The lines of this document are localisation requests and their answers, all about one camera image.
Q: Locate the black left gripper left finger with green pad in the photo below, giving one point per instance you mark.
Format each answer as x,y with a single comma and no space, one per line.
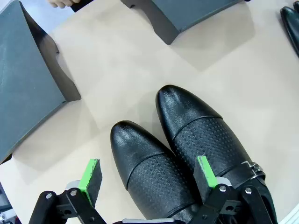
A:
90,177

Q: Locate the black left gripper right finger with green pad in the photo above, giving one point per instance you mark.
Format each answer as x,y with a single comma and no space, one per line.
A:
206,177

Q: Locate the black perforated leather buckle shoe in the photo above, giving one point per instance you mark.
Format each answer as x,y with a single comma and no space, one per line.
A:
140,144
187,105

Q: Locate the dark grey shoe stand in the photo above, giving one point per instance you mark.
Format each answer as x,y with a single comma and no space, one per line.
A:
23,81
187,11

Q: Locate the person's right hand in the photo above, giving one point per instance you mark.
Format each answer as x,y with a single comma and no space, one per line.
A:
60,2

